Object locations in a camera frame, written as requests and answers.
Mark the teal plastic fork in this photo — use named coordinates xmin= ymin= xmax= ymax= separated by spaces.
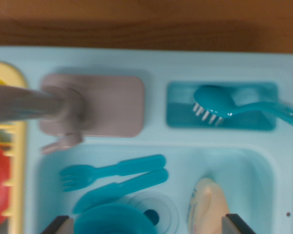
xmin=60 ymin=154 xmax=166 ymax=193

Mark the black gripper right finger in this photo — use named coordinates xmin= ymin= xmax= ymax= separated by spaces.
xmin=221 ymin=213 xmax=256 ymax=234

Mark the teal plastic plate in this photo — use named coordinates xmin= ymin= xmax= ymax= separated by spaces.
xmin=74 ymin=203 xmax=158 ymax=234

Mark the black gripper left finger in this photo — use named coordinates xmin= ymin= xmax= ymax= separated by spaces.
xmin=41 ymin=214 xmax=75 ymax=234

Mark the yellow plastic dish rack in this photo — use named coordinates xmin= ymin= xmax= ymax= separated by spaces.
xmin=0 ymin=60 xmax=29 ymax=234

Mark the teal dish brush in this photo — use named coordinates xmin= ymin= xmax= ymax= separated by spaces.
xmin=191 ymin=84 xmax=293 ymax=129

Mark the cream detergent bottle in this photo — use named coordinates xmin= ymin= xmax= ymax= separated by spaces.
xmin=187 ymin=177 xmax=231 ymax=234

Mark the light blue toy sink unit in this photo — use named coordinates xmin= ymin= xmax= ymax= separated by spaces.
xmin=0 ymin=45 xmax=293 ymax=234

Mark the teal plastic knife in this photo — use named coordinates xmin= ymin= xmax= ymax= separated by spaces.
xmin=72 ymin=168 xmax=169 ymax=215

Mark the clear round sink drain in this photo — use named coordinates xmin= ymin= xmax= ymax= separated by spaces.
xmin=126 ymin=191 xmax=180 ymax=234

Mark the grey toy faucet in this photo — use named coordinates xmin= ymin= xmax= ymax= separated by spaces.
xmin=0 ymin=84 xmax=92 ymax=156

